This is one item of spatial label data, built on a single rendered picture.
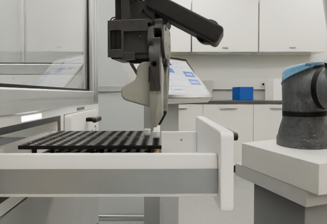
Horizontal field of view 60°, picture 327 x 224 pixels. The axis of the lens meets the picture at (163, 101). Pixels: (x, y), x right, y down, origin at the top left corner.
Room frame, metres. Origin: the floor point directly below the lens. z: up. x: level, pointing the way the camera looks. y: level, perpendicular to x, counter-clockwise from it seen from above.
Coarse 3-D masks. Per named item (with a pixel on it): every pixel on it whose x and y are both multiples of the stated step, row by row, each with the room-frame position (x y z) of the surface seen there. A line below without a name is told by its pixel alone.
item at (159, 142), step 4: (160, 132) 0.59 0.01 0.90; (152, 136) 0.53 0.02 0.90; (160, 136) 0.53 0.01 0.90; (152, 140) 0.48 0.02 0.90; (156, 140) 0.49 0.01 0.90; (160, 140) 0.48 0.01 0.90; (152, 144) 0.45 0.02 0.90; (156, 144) 0.45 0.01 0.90; (160, 144) 0.45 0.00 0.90; (152, 148) 0.44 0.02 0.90; (156, 148) 0.44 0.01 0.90; (160, 148) 0.44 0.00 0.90
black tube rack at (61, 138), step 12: (60, 132) 0.60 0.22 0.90; (72, 132) 0.59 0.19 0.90; (84, 132) 0.60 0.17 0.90; (96, 132) 0.60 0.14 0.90; (108, 132) 0.59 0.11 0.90; (120, 132) 0.59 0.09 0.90; (132, 132) 0.60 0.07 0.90; (24, 144) 0.45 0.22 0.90; (36, 144) 0.45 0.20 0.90; (48, 144) 0.45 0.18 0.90; (60, 144) 0.45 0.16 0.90; (72, 144) 0.45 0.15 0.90; (84, 144) 0.45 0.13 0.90; (96, 144) 0.45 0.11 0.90; (108, 144) 0.45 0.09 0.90; (120, 144) 0.45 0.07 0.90; (132, 144) 0.45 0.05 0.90; (144, 144) 0.45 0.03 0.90
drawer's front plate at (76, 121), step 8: (80, 112) 0.80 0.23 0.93; (88, 112) 0.86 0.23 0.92; (96, 112) 0.97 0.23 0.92; (64, 120) 0.70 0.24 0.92; (72, 120) 0.70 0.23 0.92; (80, 120) 0.77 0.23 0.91; (64, 128) 0.70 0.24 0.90; (72, 128) 0.70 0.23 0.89; (80, 128) 0.77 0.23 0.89; (88, 128) 0.86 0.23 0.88; (96, 128) 0.96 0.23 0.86
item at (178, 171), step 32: (0, 160) 0.40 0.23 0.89; (32, 160) 0.40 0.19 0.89; (64, 160) 0.40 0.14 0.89; (96, 160) 0.40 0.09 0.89; (128, 160) 0.40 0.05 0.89; (160, 160) 0.40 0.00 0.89; (192, 160) 0.40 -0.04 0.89; (0, 192) 0.40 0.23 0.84; (32, 192) 0.40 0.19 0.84; (64, 192) 0.40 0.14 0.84; (96, 192) 0.40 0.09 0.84; (128, 192) 0.40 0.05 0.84; (160, 192) 0.40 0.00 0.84; (192, 192) 0.40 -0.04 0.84
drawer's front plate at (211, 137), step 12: (204, 120) 0.56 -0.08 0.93; (204, 132) 0.53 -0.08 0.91; (216, 132) 0.41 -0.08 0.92; (228, 132) 0.39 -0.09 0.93; (204, 144) 0.53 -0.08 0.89; (216, 144) 0.41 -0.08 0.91; (228, 144) 0.38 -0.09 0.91; (228, 156) 0.38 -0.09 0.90; (228, 168) 0.38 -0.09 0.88; (228, 180) 0.38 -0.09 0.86; (228, 192) 0.38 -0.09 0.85; (228, 204) 0.38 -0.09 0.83
